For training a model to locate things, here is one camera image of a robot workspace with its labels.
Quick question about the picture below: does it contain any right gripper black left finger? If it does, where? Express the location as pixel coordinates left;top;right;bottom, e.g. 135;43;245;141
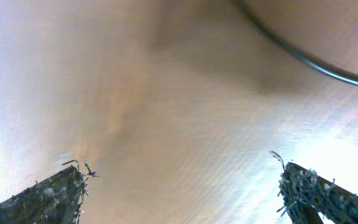
0;160;97;224

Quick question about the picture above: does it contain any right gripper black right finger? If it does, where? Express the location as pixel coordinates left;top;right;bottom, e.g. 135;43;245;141
269;151;358;224

